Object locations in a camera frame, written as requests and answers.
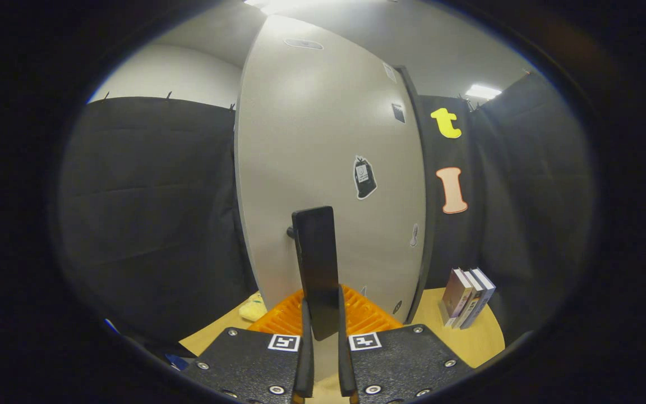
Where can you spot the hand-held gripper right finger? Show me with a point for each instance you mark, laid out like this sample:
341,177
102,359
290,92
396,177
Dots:
345,365

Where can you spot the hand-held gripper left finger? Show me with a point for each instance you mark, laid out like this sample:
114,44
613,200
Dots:
305,359

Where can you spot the beige cabinet door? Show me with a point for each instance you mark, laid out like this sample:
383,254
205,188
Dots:
300,140

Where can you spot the yellow plush toy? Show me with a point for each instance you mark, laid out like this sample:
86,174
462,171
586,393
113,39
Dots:
253,308

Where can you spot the white book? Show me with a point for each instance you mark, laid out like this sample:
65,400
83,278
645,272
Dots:
471,306

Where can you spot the dark grey cabinet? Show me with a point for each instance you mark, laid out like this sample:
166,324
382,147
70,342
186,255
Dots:
429,213

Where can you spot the black backdrop cloth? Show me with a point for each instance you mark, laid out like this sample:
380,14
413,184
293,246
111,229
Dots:
149,213

